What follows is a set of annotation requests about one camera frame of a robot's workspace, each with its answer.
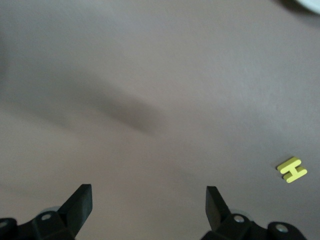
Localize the yellow foam uppercase H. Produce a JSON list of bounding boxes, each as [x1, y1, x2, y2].
[[276, 156, 308, 184]]

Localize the brown table cover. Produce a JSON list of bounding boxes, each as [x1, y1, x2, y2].
[[0, 0, 320, 240]]

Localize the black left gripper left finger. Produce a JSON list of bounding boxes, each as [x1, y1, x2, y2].
[[0, 184, 93, 240]]

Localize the beige plate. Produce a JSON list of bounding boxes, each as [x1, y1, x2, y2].
[[279, 0, 320, 15]]

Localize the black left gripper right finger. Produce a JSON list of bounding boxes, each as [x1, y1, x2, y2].
[[205, 185, 307, 240]]

